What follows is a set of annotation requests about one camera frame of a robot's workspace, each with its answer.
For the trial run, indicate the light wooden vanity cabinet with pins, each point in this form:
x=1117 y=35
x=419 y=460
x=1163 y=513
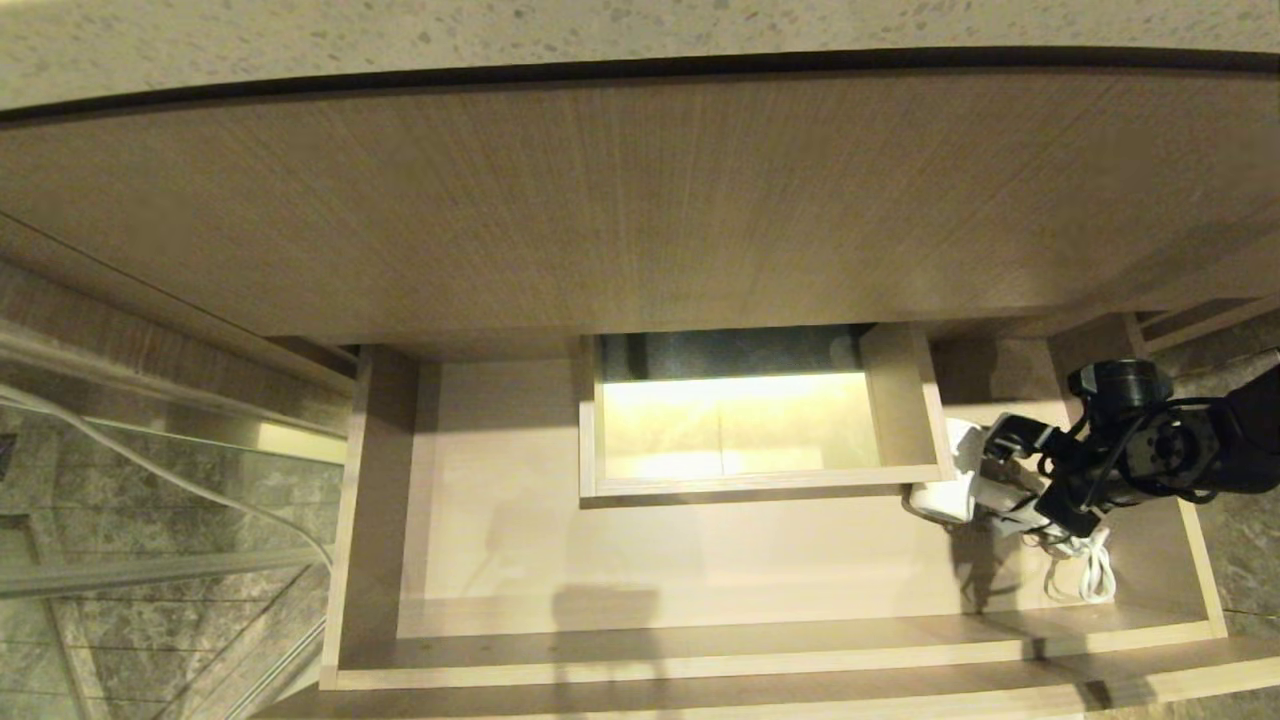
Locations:
x=600 y=220

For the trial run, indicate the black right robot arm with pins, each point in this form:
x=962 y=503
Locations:
x=1180 y=455

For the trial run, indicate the white hair dryer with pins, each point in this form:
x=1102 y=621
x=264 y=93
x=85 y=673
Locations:
x=945 y=500

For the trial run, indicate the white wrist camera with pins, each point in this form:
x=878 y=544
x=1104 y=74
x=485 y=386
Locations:
x=1015 y=435

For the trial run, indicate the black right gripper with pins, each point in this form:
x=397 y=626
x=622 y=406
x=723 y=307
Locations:
x=1070 y=505

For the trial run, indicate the light wooden drawer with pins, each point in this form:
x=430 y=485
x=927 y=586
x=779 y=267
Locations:
x=700 y=560

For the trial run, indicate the speckled stone countertop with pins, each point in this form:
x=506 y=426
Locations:
x=200 y=40

